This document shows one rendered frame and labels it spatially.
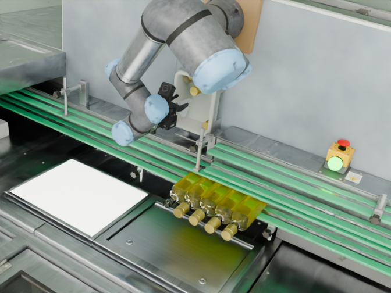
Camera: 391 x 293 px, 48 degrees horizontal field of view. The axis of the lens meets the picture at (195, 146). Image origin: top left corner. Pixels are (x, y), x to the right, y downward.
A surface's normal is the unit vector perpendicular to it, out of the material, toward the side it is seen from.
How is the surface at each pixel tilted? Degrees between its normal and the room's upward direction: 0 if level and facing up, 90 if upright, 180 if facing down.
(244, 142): 90
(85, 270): 90
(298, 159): 90
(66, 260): 90
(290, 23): 0
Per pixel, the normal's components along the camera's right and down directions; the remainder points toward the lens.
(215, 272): 0.11, -0.87
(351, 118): -0.52, 0.37
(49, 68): 0.85, 0.33
